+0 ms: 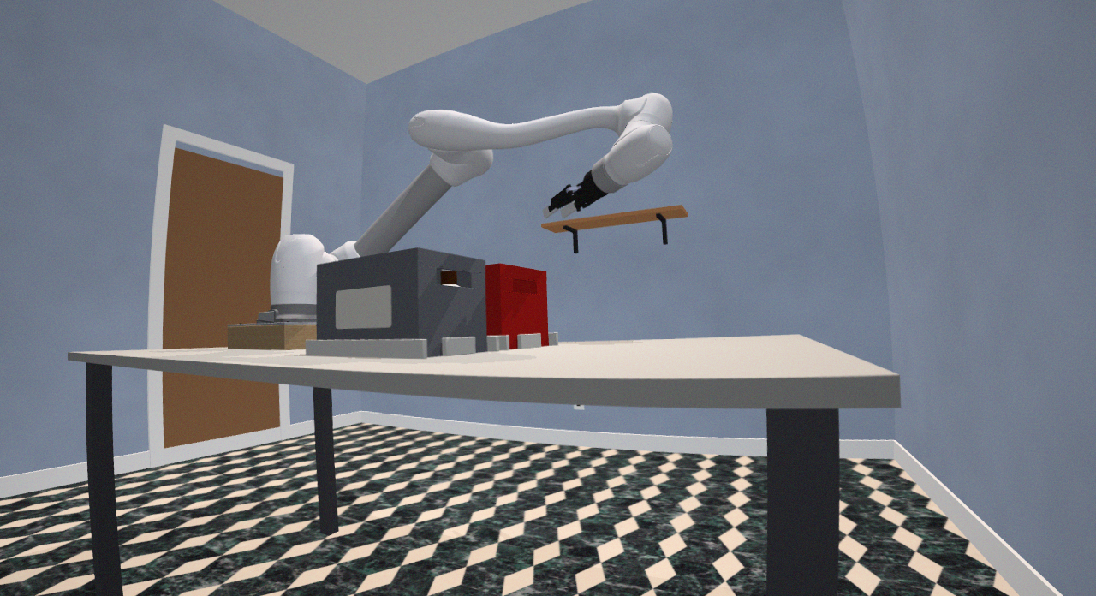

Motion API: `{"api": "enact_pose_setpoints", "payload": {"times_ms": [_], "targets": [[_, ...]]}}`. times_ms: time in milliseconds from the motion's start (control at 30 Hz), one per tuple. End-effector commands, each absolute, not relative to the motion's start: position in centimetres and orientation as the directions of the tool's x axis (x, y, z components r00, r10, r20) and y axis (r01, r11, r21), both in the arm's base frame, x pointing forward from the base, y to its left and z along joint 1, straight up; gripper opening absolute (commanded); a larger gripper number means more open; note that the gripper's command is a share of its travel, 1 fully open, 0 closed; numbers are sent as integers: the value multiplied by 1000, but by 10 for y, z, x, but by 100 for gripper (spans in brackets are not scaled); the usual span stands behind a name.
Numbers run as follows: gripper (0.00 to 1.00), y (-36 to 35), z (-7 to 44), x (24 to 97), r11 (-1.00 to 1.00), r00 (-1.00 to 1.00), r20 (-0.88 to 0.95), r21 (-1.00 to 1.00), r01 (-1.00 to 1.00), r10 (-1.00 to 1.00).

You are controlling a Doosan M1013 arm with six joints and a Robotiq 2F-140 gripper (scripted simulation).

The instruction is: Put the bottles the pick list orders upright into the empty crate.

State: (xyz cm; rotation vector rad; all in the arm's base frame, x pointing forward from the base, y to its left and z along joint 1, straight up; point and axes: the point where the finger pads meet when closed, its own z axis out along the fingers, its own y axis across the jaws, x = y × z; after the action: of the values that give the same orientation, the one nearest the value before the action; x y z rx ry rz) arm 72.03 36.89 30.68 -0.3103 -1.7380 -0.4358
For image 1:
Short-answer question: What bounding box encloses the white bottle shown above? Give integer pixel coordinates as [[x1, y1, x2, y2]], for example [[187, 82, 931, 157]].
[[441, 270, 460, 287]]

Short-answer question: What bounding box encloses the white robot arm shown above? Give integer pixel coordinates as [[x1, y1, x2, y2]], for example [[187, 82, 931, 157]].
[[254, 93, 673, 324]]

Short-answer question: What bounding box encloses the red divided crate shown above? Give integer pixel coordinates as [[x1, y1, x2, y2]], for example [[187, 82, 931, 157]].
[[486, 264, 549, 349]]

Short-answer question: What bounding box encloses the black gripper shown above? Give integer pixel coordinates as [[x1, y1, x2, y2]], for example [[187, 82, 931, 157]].
[[543, 170, 608, 218]]

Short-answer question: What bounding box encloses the dark grey crate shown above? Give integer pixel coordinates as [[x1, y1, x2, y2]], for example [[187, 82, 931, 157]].
[[317, 247, 487, 358]]

